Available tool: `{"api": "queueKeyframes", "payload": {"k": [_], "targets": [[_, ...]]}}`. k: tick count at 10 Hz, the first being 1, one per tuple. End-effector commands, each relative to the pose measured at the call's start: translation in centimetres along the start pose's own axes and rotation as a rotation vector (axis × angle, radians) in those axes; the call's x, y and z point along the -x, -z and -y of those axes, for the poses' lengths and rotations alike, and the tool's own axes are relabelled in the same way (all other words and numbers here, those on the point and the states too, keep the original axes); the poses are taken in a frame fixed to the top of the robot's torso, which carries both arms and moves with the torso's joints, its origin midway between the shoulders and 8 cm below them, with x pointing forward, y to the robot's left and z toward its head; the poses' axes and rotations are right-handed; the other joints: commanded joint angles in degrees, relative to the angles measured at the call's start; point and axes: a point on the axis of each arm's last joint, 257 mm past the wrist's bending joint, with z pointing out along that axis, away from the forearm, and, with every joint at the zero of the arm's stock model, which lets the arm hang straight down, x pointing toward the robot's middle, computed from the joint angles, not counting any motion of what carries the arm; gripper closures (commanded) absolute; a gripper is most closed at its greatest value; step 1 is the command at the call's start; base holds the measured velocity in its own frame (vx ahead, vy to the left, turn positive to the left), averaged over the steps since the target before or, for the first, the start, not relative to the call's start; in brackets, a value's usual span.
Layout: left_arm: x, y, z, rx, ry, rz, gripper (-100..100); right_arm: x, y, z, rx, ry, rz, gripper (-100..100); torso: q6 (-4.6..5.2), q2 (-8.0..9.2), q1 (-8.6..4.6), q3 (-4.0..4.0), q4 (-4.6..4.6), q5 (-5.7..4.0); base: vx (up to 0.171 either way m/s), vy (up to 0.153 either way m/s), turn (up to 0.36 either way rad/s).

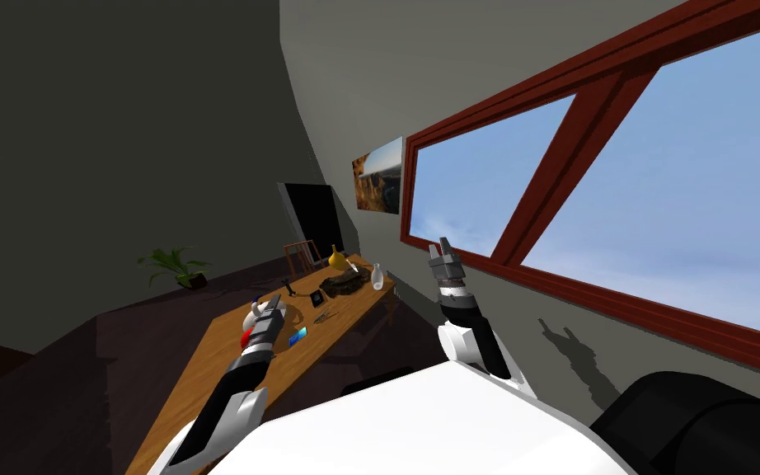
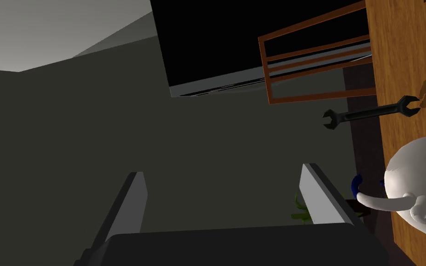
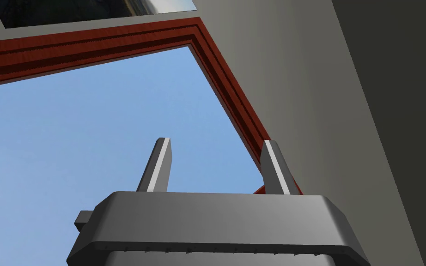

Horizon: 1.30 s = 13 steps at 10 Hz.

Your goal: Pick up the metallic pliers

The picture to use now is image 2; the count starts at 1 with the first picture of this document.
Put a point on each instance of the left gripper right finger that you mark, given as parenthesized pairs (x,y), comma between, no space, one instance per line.
(322,201)

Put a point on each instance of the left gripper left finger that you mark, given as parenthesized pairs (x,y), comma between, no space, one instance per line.
(130,207)

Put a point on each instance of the green plant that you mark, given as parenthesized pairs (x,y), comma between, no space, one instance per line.
(301,210)

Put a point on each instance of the blue object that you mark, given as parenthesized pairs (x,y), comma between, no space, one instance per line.
(356,186)

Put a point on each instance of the white teapot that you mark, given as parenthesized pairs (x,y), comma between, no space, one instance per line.
(416,177)

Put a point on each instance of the black wrench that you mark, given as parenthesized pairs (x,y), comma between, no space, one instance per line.
(370,112)

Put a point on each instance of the brown wooden chair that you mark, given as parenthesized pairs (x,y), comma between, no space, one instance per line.
(309,62)

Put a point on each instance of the wooden table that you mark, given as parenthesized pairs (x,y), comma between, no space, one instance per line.
(405,51)

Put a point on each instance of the black window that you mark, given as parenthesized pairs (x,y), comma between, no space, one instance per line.
(213,40)

